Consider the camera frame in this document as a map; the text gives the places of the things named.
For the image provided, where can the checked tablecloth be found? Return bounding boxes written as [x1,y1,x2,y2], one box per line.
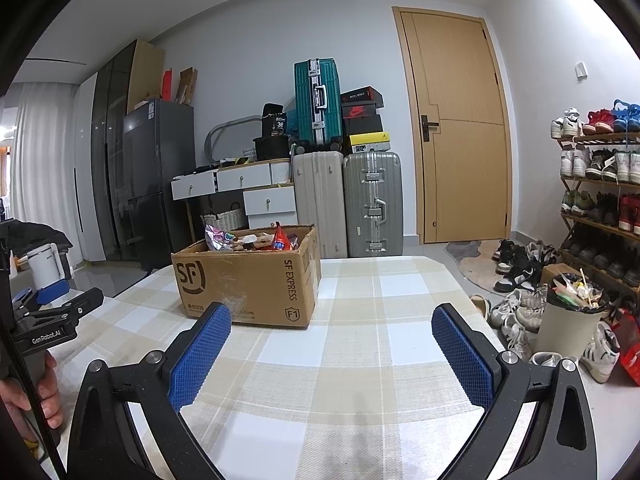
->
[47,255,531,480]

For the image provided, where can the white tall cabinet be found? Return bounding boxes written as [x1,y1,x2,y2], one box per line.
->
[72,72,108,263]

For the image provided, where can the round beige rug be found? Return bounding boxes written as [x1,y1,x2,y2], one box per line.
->
[457,242,506,296]

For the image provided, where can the dark glass cabinet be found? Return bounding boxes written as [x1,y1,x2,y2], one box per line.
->
[91,40,138,261]

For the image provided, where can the wooden shoe rack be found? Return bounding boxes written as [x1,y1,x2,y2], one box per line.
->
[555,130,640,286]

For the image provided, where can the dark grey refrigerator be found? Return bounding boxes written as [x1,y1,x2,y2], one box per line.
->
[122,98,196,273]

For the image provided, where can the plain black shoe box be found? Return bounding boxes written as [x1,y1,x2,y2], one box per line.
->
[344,114,383,137]

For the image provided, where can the black storage box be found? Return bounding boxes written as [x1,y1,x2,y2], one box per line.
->
[252,135,292,162]

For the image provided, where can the brown cardboard box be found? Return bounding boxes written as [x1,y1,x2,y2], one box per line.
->
[171,224,322,329]

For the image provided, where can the grey curved frame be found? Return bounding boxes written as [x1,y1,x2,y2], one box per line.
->
[206,116,263,163]

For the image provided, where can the wooden door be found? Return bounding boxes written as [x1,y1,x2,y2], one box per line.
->
[392,6,513,245]

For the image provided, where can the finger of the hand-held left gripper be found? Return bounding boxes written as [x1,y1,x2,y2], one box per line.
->
[12,280,71,318]
[20,287,105,331]

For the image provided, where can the teal suitcase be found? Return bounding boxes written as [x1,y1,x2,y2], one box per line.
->
[293,57,344,153]

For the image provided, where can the group of shoes on floor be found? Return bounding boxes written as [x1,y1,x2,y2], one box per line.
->
[470,239,621,383]

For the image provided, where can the white dresser with drawers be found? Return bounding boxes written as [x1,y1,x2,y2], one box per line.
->
[171,157,297,241]

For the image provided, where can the beige suitcase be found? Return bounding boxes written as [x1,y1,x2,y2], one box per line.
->
[291,151,349,260]

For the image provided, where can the black jacket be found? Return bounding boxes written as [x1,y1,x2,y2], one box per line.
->
[0,219,73,256]

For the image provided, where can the person's left hand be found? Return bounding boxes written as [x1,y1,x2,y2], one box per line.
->
[0,351,65,431]

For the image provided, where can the red bag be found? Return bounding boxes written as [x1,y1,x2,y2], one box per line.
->
[607,307,640,386]

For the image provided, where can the beige trash bin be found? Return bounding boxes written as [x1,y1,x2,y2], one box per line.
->
[534,272,608,361]

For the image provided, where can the rows of shoes on rack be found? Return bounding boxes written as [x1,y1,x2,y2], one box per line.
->
[550,100,640,288]

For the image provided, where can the small cardboard box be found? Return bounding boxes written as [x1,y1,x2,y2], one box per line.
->
[541,262,581,286]

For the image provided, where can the black shoe box red stripe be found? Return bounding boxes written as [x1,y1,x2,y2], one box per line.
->
[341,86,385,110]

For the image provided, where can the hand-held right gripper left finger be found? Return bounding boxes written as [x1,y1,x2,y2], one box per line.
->
[66,302,233,480]

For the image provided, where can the black bag with label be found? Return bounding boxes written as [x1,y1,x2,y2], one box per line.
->
[261,102,290,138]

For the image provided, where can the white curtain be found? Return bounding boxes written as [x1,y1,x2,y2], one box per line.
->
[0,80,83,266]

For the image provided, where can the tall flat cardboard box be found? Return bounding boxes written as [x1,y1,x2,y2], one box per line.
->
[125,40,166,113]

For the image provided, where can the pile of mixed snack bags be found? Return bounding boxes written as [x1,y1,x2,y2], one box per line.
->
[204,222,306,253]

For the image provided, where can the woven laundry basket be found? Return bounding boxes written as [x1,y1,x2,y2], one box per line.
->
[201,202,249,241]

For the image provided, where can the silver suitcase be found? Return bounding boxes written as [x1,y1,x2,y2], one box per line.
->
[342,151,404,258]

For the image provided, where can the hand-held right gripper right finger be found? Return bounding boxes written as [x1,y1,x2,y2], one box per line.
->
[431,302,598,480]

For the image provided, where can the white electric kettle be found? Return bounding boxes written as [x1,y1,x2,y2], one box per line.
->
[26,242,71,291]

